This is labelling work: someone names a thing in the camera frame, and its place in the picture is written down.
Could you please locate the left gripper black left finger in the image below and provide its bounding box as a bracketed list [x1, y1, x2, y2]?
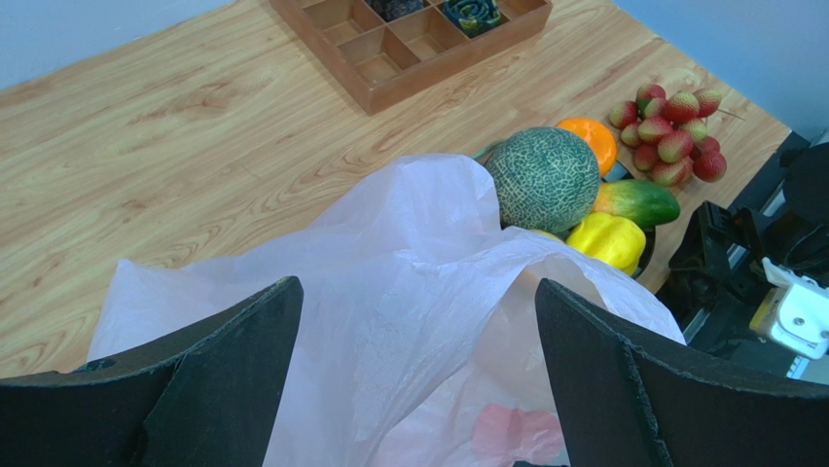
[1, 276, 304, 466]

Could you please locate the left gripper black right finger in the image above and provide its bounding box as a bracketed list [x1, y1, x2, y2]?
[536, 279, 828, 466]

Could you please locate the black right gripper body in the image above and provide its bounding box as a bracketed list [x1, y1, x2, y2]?
[667, 201, 775, 324]

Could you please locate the fake green orange mango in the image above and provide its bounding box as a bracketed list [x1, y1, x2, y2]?
[592, 179, 681, 229]

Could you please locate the fake yellow bell pepper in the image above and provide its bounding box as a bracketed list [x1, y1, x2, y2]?
[565, 212, 646, 276]

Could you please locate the fake yellow lemon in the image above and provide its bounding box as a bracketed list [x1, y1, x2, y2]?
[529, 229, 563, 243]

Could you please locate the fake green netted melon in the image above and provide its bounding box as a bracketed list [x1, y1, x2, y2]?
[472, 126, 600, 234]

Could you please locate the pink plastic bag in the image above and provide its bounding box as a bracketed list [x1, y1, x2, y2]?
[88, 155, 683, 466]

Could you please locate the black rimmed plate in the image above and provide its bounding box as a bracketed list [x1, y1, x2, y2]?
[498, 162, 658, 281]

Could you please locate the dark blue yellow rolled sock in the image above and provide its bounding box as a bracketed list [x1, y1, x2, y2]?
[442, 0, 504, 38]

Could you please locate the wooden compartment tray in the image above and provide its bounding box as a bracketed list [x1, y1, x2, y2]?
[271, 1, 553, 115]

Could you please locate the black patterned rolled sock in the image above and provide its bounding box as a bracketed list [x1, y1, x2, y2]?
[366, 0, 424, 21]

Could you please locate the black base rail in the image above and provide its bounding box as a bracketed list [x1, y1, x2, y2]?
[677, 134, 828, 383]

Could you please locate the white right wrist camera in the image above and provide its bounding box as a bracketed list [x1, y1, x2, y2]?
[749, 257, 828, 360]

